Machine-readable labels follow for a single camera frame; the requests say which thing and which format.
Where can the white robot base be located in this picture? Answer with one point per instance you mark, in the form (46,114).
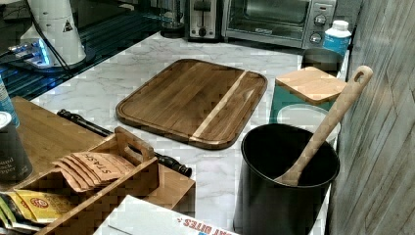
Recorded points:
(52,42)

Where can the wooden drawer box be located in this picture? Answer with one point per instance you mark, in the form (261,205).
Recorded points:
(47,137)

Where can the wooden cutting board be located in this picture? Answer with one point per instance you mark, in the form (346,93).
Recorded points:
(199,103)

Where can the silver black toaster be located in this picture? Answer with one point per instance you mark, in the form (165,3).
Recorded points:
(203,20)

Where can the clear glass food jar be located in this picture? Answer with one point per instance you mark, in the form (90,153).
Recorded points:
(303,116)

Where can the black utensil canister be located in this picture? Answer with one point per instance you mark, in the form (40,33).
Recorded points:
(265,207)

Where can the teal canister with wooden lid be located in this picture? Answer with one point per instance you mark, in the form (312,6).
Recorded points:
(305,86)

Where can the oat bites cereal box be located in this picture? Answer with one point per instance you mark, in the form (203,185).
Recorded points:
(138,217)

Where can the brown tea packets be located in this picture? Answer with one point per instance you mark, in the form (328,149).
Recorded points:
(86,171)

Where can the dark grey tall cup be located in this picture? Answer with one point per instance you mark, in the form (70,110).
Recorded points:
(323,59)

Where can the wooden tea bag caddy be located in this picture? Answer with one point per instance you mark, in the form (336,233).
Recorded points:
(92,208)

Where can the blue bottle with white cap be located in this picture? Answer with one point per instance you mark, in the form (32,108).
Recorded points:
(337,37)

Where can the wooden spoon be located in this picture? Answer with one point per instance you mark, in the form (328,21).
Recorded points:
(347,97)

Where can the yellow tea packets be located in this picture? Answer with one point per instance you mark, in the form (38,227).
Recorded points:
(28,211)

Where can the black pepper shaker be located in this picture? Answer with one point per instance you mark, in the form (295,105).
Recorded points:
(15,165)

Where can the blue salt container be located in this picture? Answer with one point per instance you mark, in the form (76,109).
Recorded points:
(6,104)

